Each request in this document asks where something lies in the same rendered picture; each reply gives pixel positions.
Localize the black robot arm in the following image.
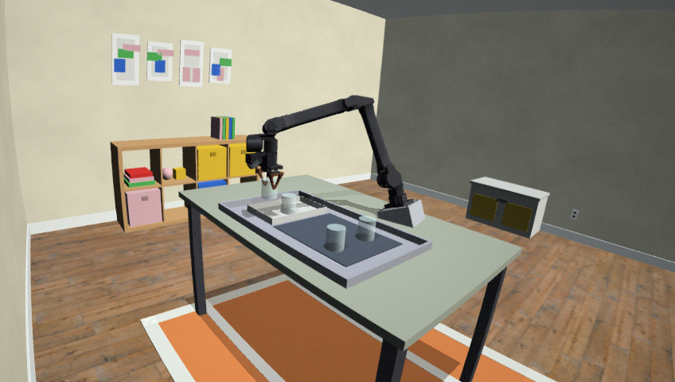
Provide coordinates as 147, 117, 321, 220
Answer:
245, 95, 414, 209

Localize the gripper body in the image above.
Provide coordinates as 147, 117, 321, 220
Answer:
258, 152, 283, 174

